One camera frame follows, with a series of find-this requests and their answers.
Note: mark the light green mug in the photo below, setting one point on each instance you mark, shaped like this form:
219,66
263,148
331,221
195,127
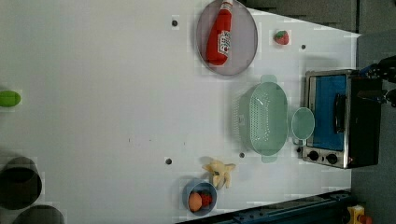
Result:
302,125

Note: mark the black silver toaster oven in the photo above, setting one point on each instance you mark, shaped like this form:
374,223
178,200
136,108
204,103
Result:
347,123

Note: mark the small red toy strawberry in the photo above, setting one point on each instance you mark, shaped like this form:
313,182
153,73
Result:
206,198

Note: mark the green cylindrical object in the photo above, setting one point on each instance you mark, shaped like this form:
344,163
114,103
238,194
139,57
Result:
9,98

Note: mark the peeled toy banana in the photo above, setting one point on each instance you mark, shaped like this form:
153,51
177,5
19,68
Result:
221,173

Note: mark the red ketchup bottle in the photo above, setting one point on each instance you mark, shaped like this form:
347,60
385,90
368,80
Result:
218,44

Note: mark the orange toy fruit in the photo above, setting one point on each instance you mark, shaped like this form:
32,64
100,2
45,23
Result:
195,202

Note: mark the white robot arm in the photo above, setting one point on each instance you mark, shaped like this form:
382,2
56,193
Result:
21,185

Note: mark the grey round plate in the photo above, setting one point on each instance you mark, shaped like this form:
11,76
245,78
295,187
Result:
244,38

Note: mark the light green plastic strainer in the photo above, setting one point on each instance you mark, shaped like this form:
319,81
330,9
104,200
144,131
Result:
260,118

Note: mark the yellow red emergency button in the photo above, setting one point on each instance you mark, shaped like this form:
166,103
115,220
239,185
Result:
358,216

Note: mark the blue bowl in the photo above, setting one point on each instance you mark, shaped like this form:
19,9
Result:
199,185

